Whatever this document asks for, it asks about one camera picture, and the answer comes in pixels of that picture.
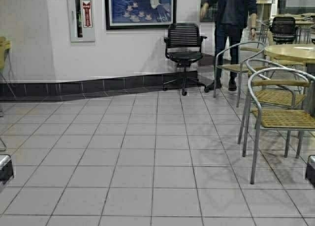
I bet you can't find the black mesh office chair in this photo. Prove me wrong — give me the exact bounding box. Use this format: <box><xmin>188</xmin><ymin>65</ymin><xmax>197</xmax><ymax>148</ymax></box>
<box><xmin>162</xmin><ymin>23</ymin><xmax>210</xmax><ymax>96</ymax></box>

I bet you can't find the fire extinguisher wall cabinet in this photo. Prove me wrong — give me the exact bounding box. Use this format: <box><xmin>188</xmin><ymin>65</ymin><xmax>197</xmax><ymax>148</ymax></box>
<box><xmin>67</xmin><ymin>0</ymin><xmax>95</xmax><ymax>43</ymax></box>

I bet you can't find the person in dark clothes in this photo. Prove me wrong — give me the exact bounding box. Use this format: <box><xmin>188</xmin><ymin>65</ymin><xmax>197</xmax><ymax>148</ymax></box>
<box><xmin>199</xmin><ymin>0</ymin><xmax>258</xmax><ymax>92</ymax></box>

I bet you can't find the far metal wicker chair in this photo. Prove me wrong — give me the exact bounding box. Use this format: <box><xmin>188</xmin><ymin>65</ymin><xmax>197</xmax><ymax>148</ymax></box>
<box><xmin>213</xmin><ymin>41</ymin><xmax>265</xmax><ymax>107</ymax></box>

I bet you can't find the black robot base right corner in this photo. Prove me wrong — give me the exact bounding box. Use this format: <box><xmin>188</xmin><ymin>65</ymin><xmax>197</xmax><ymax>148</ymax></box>
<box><xmin>305</xmin><ymin>155</ymin><xmax>315</xmax><ymax>186</ymax></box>

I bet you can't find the metal wicker chair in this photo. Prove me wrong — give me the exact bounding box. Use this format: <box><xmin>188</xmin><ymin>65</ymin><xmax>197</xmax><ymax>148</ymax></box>
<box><xmin>242</xmin><ymin>67</ymin><xmax>315</xmax><ymax>185</ymax></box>
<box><xmin>213</xmin><ymin>41</ymin><xmax>265</xmax><ymax>107</ymax></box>
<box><xmin>237</xmin><ymin>58</ymin><xmax>311</xmax><ymax>145</ymax></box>

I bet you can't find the black robot base left corner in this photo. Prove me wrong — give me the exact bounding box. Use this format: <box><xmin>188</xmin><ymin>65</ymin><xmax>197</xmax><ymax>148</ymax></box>
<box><xmin>0</xmin><ymin>155</ymin><xmax>14</xmax><ymax>192</ymax></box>

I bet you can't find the framed blue poster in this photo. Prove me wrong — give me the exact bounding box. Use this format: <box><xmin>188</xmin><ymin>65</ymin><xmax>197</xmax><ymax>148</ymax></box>
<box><xmin>105</xmin><ymin>0</ymin><xmax>177</xmax><ymax>30</ymax></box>

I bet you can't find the round wooden cafe table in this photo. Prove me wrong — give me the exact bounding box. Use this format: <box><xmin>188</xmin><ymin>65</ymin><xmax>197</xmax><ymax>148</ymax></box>
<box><xmin>264</xmin><ymin>44</ymin><xmax>315</xmax><ymax>75</ymax></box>

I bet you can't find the near metal wicker chair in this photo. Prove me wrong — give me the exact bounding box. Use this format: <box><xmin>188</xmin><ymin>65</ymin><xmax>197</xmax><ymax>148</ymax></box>
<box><xmin>242</xmin><ymin>67</ymin><xmax>315</xmax><ymax>185</ymax></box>

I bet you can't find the middle metal wicker chair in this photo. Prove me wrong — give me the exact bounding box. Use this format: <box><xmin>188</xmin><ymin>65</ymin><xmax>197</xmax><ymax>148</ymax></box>
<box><xmin>237</xmin><ymin>58</ymin><xmax>311</xmax><ymax>145</ymax></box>

